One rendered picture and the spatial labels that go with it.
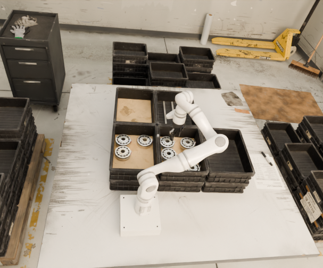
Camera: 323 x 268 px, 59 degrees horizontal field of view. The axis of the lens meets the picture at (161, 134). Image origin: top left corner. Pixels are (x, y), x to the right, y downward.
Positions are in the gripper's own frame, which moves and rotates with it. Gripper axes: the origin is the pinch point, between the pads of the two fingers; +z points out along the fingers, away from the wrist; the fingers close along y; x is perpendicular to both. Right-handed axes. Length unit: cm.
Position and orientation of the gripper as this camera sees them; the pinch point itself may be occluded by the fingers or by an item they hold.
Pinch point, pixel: (174, 136)
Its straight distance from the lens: 179.2
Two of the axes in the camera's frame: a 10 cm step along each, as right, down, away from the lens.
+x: -7.5, -5.4, 3.9
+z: -1.3, 7.0, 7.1
